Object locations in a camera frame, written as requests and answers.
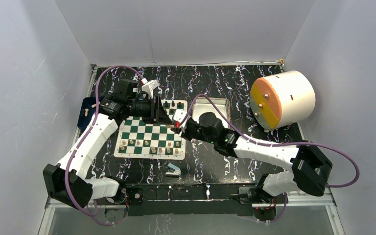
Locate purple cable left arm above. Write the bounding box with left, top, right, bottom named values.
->
left=64, top=66, right=145, bottom=227

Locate green white chess board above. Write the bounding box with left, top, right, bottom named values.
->
left=114, top=117, right=186, bottom=161

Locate light blue white stapler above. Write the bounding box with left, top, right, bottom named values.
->
left=165, top=163, right=181, bottom=177

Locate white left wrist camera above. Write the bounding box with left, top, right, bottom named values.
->
left=141, top=80, right=162, bottom=98

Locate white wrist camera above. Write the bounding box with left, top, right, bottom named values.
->
left=141, top=80, right=162, bottom=98
left=171, top=109, right=187, bottom=129

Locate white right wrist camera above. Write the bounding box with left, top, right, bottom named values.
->
left=171, top=109, right=187, bottom=129

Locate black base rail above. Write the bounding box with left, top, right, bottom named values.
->
left=95, top=183, right=287, bottom=218

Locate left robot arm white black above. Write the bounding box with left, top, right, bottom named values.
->
left=43, top=79, right=172, bottom=215

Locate gold rimmed metal tin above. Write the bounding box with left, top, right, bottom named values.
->
left=191, top=96, right=232, bottom=129

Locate dark blue tray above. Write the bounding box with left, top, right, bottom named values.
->
left=77, top=97, right=96, bottom=133

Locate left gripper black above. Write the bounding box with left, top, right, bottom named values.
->
left=128, top=95, right=172, bottom=125

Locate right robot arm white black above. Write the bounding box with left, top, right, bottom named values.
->
left=172, top=111, right=332, bottom=203

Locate white cylinder orange yellow face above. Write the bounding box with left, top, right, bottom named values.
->
left=249, top=70, right=316, bottom=130

